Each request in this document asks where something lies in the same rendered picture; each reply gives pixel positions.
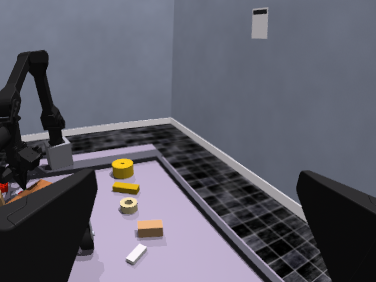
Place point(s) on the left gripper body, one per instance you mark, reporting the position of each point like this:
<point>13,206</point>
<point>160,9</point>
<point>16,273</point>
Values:
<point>5,174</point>

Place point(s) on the dark grey metal frame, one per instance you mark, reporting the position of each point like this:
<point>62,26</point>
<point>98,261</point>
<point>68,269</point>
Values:
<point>40,170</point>

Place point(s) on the red flat toy brick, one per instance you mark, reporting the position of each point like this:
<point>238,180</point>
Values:
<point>4,187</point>

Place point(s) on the beige roll of masking tape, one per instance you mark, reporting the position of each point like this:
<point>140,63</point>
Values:
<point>128,209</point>

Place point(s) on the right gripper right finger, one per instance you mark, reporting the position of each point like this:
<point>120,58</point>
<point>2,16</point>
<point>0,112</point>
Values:
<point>343,223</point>

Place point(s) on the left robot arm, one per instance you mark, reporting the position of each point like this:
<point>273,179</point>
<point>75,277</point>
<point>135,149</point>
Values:
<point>50,117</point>

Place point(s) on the yellow rectangular block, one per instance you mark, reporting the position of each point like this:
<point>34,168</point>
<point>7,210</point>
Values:
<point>126,188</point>

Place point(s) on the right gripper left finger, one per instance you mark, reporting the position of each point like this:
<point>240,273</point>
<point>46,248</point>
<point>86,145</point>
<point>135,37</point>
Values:
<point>40,234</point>

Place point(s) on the white rectangular block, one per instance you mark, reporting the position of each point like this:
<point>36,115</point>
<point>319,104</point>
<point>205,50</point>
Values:
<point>135,255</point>

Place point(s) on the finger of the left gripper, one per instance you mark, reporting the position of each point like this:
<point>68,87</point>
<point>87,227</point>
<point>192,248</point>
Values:
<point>19,179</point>
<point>24,175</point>

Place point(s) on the yellow short cylinder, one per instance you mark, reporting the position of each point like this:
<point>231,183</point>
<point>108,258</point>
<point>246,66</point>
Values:
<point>122,168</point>

